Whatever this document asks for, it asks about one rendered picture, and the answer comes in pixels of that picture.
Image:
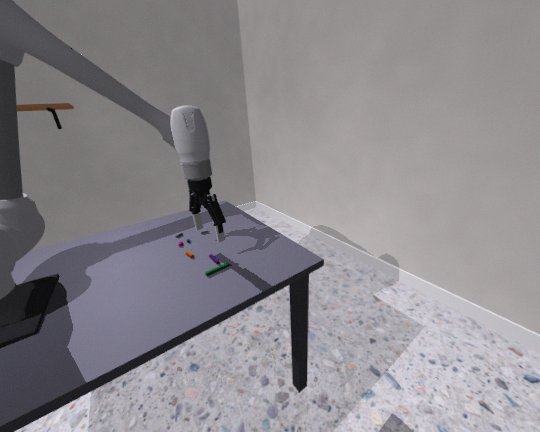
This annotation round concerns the green rod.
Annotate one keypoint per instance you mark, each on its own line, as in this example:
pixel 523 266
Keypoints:
pixel 217 269

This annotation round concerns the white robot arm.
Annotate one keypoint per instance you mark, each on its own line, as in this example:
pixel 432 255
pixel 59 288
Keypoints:
pixel 21 225

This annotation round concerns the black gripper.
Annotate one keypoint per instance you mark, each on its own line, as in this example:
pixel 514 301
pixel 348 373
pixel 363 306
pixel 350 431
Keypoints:
pixel 207 200

